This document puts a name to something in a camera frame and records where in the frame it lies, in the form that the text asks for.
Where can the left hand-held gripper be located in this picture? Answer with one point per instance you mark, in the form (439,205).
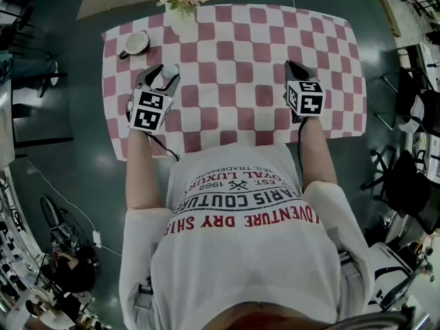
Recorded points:
(151,110)

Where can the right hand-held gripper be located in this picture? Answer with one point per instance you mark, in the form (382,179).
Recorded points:
(306,101)

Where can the small white round object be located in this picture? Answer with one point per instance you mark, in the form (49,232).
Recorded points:
(170,71)

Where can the person's left forearm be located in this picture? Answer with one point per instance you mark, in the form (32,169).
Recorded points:
(144,174)

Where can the person's right forearm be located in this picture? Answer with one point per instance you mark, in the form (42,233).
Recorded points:
(319,156)

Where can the brown cup white inside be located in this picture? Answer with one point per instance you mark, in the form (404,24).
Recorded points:
(135,43)

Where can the pink white checkered tablecloth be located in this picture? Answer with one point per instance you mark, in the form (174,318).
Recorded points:
(240,81)

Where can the white vase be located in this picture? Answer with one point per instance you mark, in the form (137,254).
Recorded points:
(175,10)

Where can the black office chair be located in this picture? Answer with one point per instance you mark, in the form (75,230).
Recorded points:
(412,98)
(409,184)

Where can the white power adapter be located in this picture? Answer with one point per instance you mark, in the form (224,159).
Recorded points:
(97,239)

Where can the grey wheel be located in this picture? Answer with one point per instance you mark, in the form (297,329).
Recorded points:
(47,213)

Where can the white printed t-shirt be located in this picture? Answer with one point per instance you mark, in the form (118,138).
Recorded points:
(247,263)

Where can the white hard-shell case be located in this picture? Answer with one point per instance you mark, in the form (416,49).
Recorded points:
(390,273)

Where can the white desk black frame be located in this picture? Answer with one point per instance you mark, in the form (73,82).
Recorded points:
(7,126)

